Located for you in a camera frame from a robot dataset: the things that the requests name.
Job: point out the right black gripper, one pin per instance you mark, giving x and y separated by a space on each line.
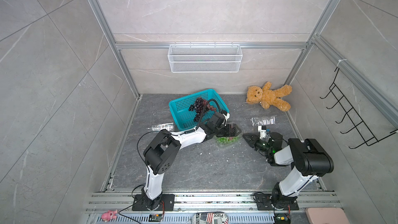
254 142

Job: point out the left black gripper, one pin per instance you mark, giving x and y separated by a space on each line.
235 133

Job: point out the green grape bunch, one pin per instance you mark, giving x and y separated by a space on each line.
222 141

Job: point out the clear clamshell container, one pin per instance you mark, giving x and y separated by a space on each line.
260 121
228 134
164 126

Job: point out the dark purple grape bunch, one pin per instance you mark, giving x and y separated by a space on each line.
200 106

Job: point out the teal plastic basket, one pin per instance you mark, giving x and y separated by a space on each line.
183 112

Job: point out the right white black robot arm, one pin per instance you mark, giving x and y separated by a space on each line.
307 159

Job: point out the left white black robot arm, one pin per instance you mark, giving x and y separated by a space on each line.
163 149

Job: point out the brown teddy bear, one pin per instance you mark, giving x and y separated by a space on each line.
267 97

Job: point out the flag pattern object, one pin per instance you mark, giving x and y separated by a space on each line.
210 218

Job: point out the pink pad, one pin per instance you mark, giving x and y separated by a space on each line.
326 215

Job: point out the pink plush toy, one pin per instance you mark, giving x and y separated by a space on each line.
109 216

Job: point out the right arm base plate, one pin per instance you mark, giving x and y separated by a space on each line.
270 202

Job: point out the white wire mesh shelf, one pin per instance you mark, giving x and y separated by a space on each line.
201 58

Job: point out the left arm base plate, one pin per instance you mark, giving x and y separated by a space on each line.
162 202

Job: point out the black wire hook rack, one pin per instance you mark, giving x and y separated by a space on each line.
367 136

